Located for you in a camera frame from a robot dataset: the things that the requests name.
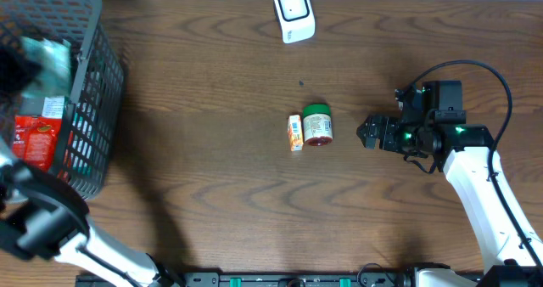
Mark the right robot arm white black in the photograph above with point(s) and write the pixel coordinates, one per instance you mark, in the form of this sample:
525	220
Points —
510	248

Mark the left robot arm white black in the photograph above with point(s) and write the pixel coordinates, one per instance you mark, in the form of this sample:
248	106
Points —
41	216

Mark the green lid jar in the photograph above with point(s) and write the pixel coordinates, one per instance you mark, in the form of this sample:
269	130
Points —
317	124

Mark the green white wipes pack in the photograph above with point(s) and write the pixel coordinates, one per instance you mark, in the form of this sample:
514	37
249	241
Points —
54	78

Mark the small orange box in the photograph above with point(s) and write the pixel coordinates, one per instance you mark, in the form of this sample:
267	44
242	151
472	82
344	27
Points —
295	133

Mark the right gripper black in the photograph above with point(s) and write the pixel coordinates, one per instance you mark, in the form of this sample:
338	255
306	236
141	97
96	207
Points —
374	122

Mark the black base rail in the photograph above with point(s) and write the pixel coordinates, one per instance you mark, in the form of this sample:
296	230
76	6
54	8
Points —
297	280

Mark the grey plastic shopping basket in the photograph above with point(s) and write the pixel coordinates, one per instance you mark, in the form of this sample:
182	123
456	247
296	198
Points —
90	111

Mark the red snack bag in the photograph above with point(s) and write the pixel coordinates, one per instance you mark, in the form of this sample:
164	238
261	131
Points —
35	140

